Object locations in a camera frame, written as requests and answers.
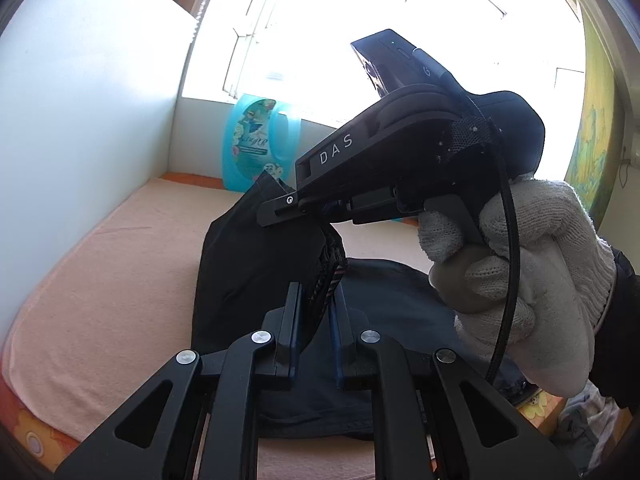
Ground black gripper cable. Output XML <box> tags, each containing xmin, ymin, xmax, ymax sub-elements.
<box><xmin>412</xmin><ymin>46</ymin><xmax>521</xmax><ymax>386</ymax></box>

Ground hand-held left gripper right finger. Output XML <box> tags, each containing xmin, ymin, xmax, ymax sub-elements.
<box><xmin>330</xmin><ymin>285</ymin><xmax>581</xmax><ymax>480</ymax></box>

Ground beige mat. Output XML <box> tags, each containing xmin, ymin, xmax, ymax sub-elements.
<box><xmin>2</xmin><ymin>176</ymin><xmax>431</xmax><ymax>480</ymax></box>

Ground white framed window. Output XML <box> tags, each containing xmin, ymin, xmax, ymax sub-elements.
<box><xmin>182</xmin><ymin>0</ymin><xmax>586</xmax><ymax>181</ymax></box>

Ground blue detergent bottle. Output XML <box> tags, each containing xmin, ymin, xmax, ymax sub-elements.
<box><xmin>221</xmin><ymin>92</ymin><xmax>302</xmax><ymax>193</ymax></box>

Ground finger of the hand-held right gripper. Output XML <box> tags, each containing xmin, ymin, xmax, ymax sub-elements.
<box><xmin>257</xmin><ymin>191</ymin><xmax>351</xmax><ymax>228</ymax></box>

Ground pile of light cloths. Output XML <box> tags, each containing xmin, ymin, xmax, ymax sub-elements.
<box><xmin>550</xmin><ymin>380</ymin><xmax>621</xmax><ymax>476</ymax></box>

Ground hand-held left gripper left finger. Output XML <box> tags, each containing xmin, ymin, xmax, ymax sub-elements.
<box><xmin>52</xmin><ymin>281</ymin><xmax>303</xmax><ymax>480</ymax></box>

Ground black pants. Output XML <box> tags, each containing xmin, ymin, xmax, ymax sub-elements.
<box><xmin>192</xmin><ymin>169</ymin><xmax>348</xmax><ymax>361</ymax></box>

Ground landscape wall scroll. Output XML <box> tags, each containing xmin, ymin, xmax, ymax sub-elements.
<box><xmin>562</xmin><ymin>10</ymin><xmax>640</xmax><ymax>221</ymax></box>

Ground dark grey folded pants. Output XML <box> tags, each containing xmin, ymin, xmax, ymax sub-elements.
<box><xmin>255</xmin><ymin>257</ymin><xmax>526</xmax><ymax>443</ymax></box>

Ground white partition panel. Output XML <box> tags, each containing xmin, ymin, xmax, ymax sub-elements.
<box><xmin>0</xmin><ymin>0</ymin><xmax>198</xmax><ymax>356</ymax></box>

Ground person's right hand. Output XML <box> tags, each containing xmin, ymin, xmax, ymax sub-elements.
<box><xmin>417</xmin><ymin>172</ymin><xmax>617</xmax><ymax>396</ymax></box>

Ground person's right forearm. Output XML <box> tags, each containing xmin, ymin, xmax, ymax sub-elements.
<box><xmin>590</xmin><ymin>247</ymin><xmax>640</xmax><ymax>411</ymax></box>

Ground orange floral tablecloth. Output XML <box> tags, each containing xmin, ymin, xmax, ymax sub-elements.
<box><xmin>0</xmin><ymin>172</ymin><xmax>566</xmax><ymax>466</ymax></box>

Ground folded grey jeans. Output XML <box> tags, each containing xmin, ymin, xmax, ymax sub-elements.
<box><xmin>500</xmin><ymin>360</ymin><xmax>538</xmax><ymax>406</ymax></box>

